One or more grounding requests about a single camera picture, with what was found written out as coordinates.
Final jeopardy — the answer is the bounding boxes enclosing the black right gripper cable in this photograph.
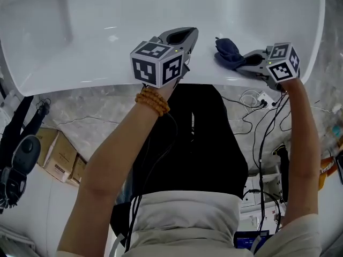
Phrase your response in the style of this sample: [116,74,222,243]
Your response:
[252,89,290,234]

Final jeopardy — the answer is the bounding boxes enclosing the orange bead bracelet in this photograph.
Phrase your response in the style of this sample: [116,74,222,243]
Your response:
[135,87,171,117]

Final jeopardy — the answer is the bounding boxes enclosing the white rounded ceramic fixture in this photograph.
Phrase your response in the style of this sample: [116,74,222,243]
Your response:
[0,166,120,257]

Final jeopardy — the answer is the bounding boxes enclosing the small brown cardboard box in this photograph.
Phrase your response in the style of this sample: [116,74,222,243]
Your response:
[66,154,88,188]

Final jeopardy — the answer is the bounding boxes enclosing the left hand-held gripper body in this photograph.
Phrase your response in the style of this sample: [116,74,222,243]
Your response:
[130,35,192,89]

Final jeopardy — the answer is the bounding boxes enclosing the person's left forearm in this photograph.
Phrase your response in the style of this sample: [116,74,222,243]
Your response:
[77,79,183,199]

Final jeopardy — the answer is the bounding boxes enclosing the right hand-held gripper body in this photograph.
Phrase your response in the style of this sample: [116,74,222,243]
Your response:
[254,42,301,92]

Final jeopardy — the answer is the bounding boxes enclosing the person's black trousers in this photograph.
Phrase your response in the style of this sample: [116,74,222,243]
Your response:
[110,83,249,235]

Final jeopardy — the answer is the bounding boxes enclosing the dark blue wiping cloth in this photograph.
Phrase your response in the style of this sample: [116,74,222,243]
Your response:
[214,37,247,71]

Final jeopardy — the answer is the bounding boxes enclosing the black bag with straps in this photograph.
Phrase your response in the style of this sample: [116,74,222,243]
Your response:
[0,95,52,211]

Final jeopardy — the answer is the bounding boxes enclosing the white socket box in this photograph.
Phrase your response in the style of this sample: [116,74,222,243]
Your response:
[242,165,285,208]

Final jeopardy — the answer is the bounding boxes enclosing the coiled white cable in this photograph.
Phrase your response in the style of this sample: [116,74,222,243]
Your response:
[239,89,263,109]

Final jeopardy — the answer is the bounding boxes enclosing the person's white shirt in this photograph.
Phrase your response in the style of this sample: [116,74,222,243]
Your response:
[108,190,322,257]

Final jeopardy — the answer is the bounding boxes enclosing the thin black floor cable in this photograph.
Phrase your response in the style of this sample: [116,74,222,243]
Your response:
[221,95,293,135]

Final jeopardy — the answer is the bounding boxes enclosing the large brown cardboard box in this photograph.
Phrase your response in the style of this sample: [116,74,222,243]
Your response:
[36,127,78,184]

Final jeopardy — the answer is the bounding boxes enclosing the orange packet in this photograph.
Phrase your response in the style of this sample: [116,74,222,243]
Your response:
[317,155,338,191]

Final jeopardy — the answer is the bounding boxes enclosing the blue lit screen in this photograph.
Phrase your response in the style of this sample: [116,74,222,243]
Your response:
[234,230,271,253]

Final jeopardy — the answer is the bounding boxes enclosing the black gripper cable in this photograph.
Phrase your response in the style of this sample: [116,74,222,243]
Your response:
[124,111,179,253]
[252,89,290,234]

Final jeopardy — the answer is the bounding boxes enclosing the white bathtub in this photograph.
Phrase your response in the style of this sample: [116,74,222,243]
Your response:
[0,0,326,97]

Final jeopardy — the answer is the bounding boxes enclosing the white power strip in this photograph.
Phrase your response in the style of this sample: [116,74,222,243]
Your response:
[256,90,276,107]

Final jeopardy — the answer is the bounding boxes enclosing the person's right forearm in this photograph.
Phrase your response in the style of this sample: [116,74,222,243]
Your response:
[282,76,323,183]

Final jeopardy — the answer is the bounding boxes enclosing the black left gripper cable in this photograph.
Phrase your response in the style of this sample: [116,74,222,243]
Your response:
[124,111,179,253]

